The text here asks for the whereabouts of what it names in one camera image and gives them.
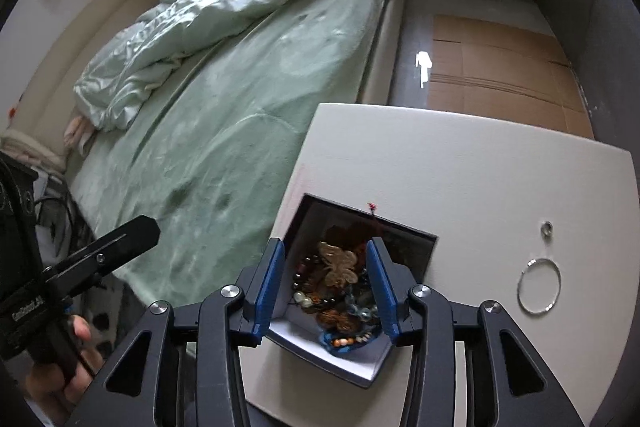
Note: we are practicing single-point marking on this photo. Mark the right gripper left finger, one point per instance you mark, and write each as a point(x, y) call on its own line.
point(195, 346)

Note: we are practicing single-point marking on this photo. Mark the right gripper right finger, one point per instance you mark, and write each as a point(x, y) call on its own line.
point(507, 382)

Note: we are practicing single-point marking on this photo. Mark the black jewelry box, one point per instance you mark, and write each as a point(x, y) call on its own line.
point(338, 329)

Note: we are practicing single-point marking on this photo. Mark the person's left hand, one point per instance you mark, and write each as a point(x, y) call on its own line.
point(46, 383)

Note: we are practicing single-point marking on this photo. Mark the butterfly hair clip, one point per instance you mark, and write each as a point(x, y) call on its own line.
point(340, 265)

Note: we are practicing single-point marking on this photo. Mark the large silver bangle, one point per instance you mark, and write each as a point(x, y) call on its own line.
point(539, 287)

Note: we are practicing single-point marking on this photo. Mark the green bed sheet mattress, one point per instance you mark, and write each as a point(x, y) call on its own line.
point(210, 153)

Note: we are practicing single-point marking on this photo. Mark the white side table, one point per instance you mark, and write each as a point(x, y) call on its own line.
point(496, 194)

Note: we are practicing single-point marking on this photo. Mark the light green duvet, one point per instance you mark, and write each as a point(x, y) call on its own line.
point(120, 78)

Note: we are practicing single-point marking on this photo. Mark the flattened cardboard on floor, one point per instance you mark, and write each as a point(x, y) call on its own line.
point(502, 72)

